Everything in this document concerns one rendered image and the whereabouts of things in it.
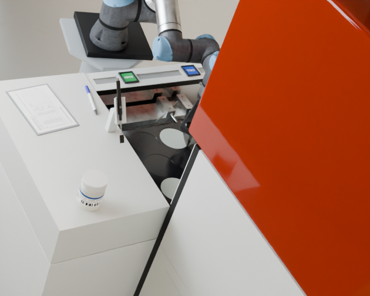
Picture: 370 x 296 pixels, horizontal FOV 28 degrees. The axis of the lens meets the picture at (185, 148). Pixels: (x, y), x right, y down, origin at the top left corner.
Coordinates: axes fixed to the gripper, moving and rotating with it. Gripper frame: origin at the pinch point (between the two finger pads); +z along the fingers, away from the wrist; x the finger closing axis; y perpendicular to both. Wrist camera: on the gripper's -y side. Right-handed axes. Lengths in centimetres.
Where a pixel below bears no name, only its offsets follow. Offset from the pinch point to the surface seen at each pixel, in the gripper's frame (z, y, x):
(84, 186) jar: -13, -52, 13
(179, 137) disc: 1.2, 2.5, 4.1
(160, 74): -4.3, 22.2, 22.6
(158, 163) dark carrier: 1.4, -13.9, 4.4
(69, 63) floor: 91, 125, 101
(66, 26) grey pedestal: 9, 41, 70
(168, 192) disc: 1.3, -23.7, -3.9
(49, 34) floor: 91, 140, 123
